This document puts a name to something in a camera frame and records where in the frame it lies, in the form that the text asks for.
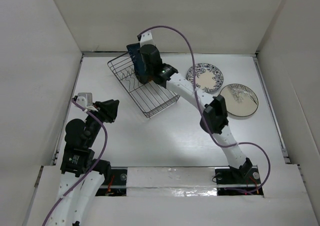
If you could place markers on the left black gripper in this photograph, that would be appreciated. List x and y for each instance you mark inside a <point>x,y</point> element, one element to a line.
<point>107,109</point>

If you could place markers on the dark blue leaf plate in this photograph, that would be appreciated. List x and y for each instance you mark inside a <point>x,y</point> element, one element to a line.
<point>138,64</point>

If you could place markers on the blue floral round plate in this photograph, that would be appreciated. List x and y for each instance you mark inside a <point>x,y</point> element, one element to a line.
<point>208,77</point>

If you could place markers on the cream tree pattern plate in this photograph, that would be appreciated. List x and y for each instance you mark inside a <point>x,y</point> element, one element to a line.
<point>240,100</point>

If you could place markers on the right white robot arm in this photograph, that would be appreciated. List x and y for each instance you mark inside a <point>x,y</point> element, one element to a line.
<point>213,111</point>

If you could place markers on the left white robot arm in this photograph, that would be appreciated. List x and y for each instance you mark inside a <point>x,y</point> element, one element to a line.
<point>81,173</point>

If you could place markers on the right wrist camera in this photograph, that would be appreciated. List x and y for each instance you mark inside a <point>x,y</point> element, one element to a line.
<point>145,38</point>

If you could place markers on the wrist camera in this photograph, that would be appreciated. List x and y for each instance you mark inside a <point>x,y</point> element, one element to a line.
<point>84,99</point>
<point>145,38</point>

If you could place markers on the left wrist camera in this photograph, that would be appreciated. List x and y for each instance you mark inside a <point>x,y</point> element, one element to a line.
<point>84,99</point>

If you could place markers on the grey wire dish rack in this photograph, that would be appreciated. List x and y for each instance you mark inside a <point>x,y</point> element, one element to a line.
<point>150,98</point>

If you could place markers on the silver taped front rail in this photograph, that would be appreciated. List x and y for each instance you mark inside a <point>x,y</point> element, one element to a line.
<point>179,182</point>

